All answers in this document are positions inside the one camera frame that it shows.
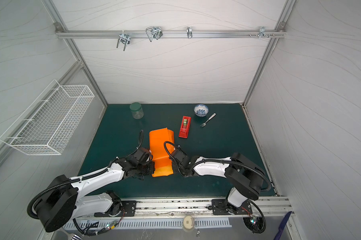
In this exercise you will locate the round white puck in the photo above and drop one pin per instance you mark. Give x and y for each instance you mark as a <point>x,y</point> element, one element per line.
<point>188,223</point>

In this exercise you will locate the metal clamp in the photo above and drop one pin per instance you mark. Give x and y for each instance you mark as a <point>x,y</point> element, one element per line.
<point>154,33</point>
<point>123,40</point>

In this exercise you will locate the right metal bracket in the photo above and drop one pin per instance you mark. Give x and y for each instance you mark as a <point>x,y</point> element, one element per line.
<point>261,34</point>

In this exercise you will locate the white wire basket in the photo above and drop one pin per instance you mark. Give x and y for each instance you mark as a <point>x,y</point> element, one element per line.
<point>46,126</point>

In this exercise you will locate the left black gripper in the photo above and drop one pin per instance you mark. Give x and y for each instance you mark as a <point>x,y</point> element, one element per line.
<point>152,169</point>

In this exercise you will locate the left metal clamp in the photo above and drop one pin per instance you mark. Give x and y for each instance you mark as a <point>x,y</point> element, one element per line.
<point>123,40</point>

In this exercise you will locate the middle metal clamp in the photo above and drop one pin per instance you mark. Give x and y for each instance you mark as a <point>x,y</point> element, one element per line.
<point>154,33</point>

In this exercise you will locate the blue white ceramic bowl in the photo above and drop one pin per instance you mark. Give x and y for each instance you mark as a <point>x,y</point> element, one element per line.
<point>201,110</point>

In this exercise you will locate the blue handled tool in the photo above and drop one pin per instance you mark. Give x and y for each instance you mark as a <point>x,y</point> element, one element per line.
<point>282,226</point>

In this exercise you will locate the green table mat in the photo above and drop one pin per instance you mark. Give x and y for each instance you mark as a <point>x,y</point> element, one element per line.
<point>118,134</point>

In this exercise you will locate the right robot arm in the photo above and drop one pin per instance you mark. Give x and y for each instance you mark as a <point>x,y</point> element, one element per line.
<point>248,180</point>

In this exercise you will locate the small metal hook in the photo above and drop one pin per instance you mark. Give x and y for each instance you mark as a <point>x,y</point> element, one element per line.
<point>189,32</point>

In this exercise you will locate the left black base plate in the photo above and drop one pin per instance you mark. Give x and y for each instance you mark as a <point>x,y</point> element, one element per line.
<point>129,208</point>

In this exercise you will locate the orange wrapping paper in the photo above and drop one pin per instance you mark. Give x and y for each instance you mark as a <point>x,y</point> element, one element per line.
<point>163,164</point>

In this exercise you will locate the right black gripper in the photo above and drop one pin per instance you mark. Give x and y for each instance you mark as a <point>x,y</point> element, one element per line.
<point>177,162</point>

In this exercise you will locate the silver fork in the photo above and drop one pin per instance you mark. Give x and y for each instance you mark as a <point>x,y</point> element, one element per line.
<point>204,124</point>

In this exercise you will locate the green lid glass jar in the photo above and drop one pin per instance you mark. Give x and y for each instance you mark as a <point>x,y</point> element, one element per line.
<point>136,110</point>

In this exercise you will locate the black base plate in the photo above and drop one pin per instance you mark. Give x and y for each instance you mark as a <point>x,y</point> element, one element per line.
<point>222,207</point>
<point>129,208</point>

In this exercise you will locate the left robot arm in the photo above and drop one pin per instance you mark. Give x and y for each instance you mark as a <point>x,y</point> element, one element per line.
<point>66,199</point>

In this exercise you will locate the red tape dispenser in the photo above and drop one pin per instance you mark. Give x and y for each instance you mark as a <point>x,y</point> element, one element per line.
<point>185,126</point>

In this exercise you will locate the aluminium cross rail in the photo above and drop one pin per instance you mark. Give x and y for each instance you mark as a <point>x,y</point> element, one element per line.
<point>167,34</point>

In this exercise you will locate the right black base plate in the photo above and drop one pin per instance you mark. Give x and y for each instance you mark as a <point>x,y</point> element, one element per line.
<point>222,207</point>

